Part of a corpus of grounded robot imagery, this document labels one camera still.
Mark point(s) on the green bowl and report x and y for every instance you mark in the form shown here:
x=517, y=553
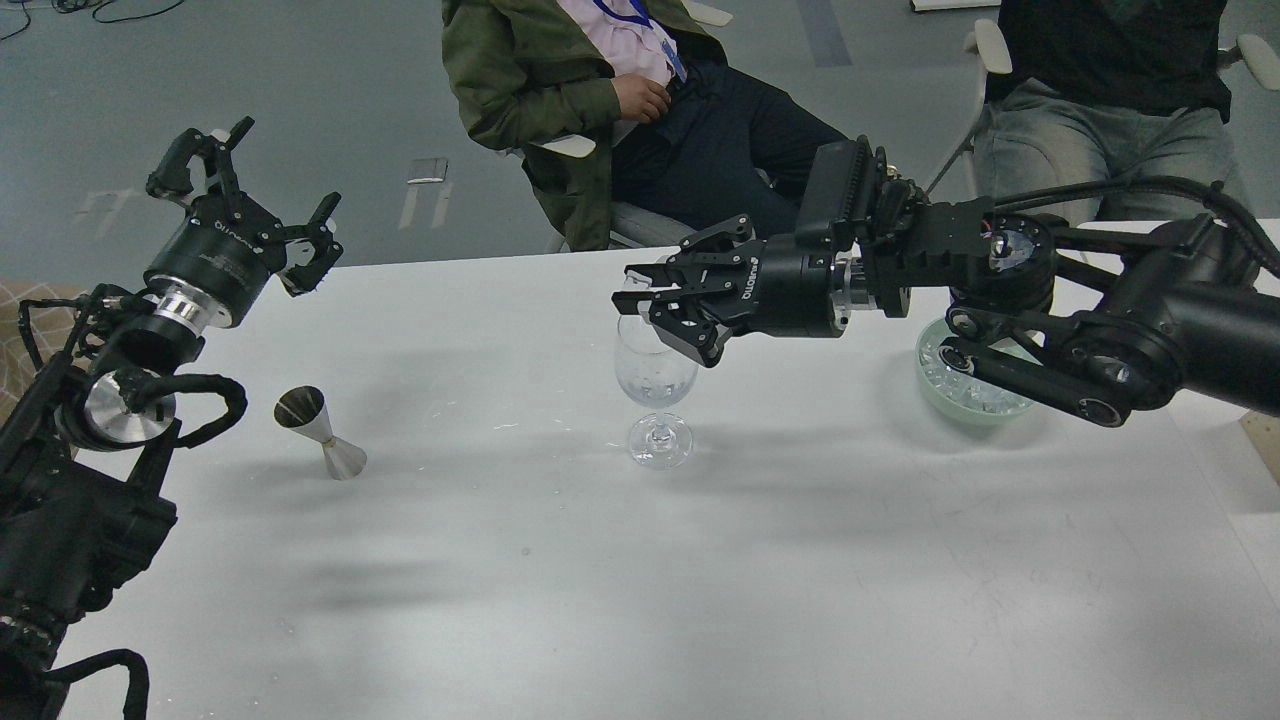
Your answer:
x=960, y=405

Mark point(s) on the seated person dark trousers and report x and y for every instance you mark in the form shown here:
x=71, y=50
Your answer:
x=627, y=101

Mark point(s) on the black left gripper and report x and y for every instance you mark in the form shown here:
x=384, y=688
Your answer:
x=215, y=265

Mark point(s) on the steel cocktail jigger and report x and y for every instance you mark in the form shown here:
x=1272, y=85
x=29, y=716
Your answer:
x=303, y=410

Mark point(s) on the white office chair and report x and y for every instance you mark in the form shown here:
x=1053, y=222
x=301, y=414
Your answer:
x=636, y=228

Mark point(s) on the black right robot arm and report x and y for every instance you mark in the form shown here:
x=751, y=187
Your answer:
x=1097, y=299

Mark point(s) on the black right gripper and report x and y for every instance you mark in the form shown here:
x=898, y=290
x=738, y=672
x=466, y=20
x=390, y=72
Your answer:
x=722, y=282

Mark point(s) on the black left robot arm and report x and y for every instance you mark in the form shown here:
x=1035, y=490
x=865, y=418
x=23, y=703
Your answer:
x=87, y=446

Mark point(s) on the clear wine glass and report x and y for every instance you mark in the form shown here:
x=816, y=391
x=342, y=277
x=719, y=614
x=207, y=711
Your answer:
x=655, y=377

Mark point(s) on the person in grey jeans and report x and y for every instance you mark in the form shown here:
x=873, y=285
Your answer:
x=1106, y=91

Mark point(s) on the clear ice cubes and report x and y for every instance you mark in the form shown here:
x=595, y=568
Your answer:
x=985, y=395

